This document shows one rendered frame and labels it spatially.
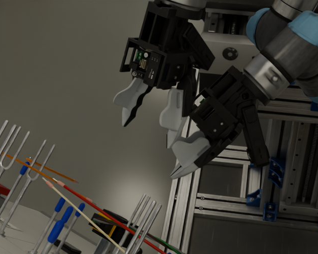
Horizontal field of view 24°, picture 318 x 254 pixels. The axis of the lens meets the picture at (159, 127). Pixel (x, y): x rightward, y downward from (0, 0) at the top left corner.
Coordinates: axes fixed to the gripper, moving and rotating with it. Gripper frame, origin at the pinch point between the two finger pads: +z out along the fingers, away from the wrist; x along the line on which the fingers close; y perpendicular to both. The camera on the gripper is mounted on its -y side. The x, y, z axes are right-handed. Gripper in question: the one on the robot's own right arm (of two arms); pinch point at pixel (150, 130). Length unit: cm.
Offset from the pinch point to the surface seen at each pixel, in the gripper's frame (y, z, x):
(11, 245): 25.3, 13.6, -0.3
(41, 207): -105, 84, -98
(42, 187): -111, 80, -105
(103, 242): 3.0, 19.4, -0.7
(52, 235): 44.6, -3.2, 19.8
